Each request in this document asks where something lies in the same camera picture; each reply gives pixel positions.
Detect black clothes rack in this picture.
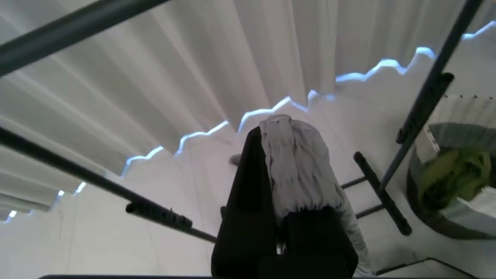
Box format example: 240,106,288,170
0,0,485,245

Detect pale grey shorts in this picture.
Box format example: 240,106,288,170
228,114,375,278

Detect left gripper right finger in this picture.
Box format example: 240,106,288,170
278,206,360,278

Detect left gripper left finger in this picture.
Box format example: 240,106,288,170
211,126,280,278

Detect green garment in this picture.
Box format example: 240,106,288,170
418,148,493,212

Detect white laundry basket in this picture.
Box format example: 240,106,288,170
405,95,496,240

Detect white curtain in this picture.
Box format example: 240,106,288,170
0,0,496,222

